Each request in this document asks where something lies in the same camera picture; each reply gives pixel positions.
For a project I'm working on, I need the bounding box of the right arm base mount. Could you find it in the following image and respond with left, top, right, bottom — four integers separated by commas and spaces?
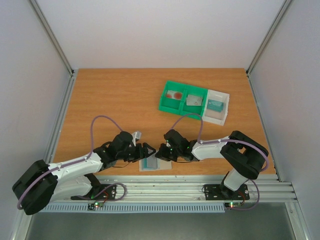
201, 184, 250, 201

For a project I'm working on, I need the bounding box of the teal card in bin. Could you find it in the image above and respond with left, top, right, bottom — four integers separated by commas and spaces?
206, 99, 224, 113

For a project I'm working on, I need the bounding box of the aluminium front rail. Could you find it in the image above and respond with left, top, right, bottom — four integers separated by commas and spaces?
24, 174, 298, 203

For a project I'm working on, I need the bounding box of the grey slotted cable duct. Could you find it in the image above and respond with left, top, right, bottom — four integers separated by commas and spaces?
41, 202, 225, 214

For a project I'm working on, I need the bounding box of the left aluminium frame post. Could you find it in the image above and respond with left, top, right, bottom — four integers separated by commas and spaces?
28, 0, 74, 76

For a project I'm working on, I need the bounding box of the aluminium frame post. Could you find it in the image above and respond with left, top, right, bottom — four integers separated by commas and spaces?
28, 0, 74, 76
246, 0, 294, 78

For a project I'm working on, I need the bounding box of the red patterned card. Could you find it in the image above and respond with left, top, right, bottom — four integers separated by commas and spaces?
164, 90, 183, 101

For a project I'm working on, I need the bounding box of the white card holder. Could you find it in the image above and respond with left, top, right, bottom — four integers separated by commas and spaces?
139, 154, 172, 172

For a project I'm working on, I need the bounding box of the circuit board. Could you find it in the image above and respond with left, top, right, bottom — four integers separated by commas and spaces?
224, 201, 244, 209
87, 202, 104, 211

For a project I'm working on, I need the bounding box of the right aluminium frame post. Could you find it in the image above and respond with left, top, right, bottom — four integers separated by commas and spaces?
246, 0, 294, 78

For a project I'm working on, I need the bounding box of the green bin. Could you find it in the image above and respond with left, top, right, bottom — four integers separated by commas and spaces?
158, 80, 187, 115
179, 84, 208, 116

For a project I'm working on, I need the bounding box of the left circuit board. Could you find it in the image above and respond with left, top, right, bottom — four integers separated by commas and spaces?
87, 202, 104, 211

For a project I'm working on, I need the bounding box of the green bin middle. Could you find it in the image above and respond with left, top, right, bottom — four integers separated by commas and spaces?
179, 84, 208, 116

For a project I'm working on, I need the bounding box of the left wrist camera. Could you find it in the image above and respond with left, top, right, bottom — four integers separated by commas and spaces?
130, 131, 142, 147

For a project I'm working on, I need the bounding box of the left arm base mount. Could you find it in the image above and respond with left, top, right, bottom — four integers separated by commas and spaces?
70, 184, 117, 201

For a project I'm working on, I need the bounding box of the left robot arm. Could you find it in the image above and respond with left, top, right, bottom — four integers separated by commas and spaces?
12, 131, 156, 215

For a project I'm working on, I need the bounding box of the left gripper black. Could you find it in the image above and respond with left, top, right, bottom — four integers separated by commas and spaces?
117, 143, 156, 163

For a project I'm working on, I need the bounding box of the white bin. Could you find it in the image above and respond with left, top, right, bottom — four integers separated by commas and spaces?
202, 89, 230, 126

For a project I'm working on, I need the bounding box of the right circuit board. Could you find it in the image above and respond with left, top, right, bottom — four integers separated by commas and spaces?
224, 201, 244, 209

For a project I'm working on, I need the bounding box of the green bin left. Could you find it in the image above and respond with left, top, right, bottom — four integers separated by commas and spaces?
158, 80, 187, 115

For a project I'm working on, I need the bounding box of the white red floral card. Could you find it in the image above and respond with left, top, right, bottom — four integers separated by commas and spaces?
186, 94, 203, 107

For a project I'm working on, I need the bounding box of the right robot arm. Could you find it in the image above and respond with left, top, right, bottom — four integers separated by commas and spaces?
155, 129, 269, 200

